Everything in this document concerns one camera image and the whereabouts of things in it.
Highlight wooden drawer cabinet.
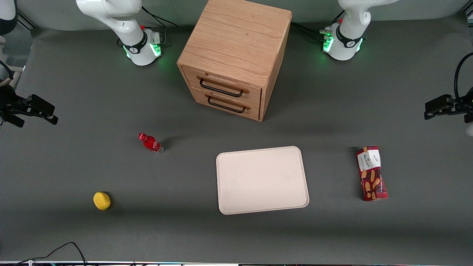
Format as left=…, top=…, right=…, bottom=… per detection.
left=177, top=0, right=293, bottom=122

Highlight short black drawer handle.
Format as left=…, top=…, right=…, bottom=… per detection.
left=207, top=95, right=246, bottom=114

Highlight thin black table cable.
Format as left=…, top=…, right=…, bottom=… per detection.
left=14, top=242, right=88, bottom=266

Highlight black left arm base cables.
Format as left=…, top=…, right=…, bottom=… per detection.
left=291, top=10, right=345, bottom=43

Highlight cream plastic tray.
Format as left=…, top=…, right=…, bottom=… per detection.
left=216, top=146, right=310, bottom=215

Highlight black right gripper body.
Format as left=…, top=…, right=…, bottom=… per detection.
left=0, top=85, right=29, bottom=128

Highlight plain wooden drawer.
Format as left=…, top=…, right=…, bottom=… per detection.
left=190, top=87, right=261, bottom=121

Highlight black right arm base cable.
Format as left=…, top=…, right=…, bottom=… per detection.
left=117, top=6, right=178, bottom=48

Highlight yellow lemon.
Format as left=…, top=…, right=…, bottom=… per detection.
left=93, top=191, right=111, bottom=211

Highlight red cookie box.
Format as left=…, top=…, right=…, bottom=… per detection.
left=356, top=145, right=388, bottom=202

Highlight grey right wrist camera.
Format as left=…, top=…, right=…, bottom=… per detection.
left=0, top=60, right=15, bottom=88

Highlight red soda bottle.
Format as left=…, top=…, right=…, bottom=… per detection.
left=138, top=133, right=164, bottom=154

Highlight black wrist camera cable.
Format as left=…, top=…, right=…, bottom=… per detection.
left=453, top=52, right=473, bottom=101

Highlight wooden drawer with notch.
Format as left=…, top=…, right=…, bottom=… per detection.
left=181, top=66, right=262, bottom=108

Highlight long black drawer handle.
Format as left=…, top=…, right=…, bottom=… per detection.
left=199, top=78, right=245, bottom=98

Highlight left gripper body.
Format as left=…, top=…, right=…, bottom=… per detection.
left=452, top=87, right=473, bottom=124

